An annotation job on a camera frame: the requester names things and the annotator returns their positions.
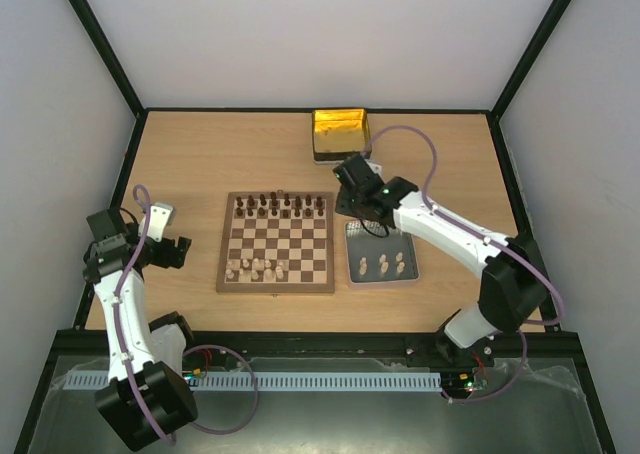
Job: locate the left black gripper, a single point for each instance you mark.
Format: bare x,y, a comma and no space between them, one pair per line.
165,259

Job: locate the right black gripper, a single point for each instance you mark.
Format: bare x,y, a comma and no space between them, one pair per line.
347,175

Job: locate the silver metal tray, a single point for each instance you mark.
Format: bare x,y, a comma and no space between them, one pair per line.
378,255

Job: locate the gold tin box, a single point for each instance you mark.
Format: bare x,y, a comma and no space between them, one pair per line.
337,134

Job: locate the wooden chess board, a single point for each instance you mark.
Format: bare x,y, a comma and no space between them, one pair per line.
261,253

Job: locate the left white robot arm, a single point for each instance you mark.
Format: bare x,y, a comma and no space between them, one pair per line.
146,397

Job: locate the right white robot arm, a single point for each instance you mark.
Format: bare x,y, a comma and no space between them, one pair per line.
512,287

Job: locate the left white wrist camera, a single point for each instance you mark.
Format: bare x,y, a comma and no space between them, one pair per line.
158,218

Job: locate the white slotted cable duct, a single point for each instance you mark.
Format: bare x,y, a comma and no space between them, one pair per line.
317,382

